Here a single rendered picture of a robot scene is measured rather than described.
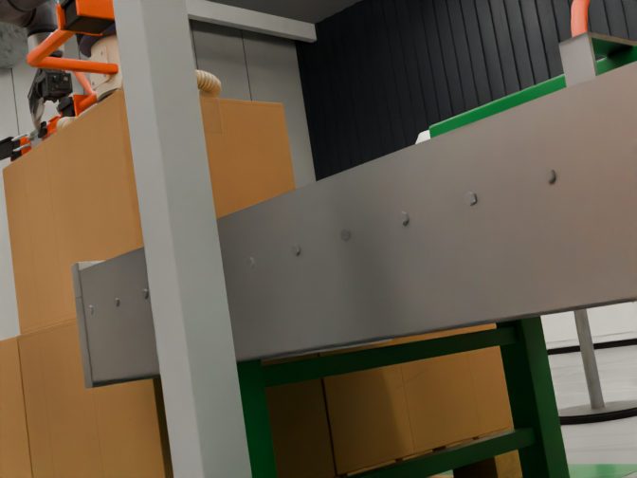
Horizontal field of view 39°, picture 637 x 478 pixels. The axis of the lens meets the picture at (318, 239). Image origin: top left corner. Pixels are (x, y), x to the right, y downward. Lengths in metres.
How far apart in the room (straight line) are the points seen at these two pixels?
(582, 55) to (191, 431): 0.52
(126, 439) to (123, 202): 0.45
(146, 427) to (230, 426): 0.76
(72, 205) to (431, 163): 1.14
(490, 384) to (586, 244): 1.51
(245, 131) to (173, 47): 0.89
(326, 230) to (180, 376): 0.23
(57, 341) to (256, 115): 0.65
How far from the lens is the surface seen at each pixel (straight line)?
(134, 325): 1.39
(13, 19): 2.46
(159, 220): 0.96
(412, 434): 2.07
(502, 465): 2.29
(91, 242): 1.85
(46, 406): 2.09
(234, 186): 1.83
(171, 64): 1.00
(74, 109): 2.28
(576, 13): 9.65
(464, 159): 0.87
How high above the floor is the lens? 0.41
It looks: 7 degrees up
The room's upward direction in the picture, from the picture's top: 9 degrees counter-clockwise
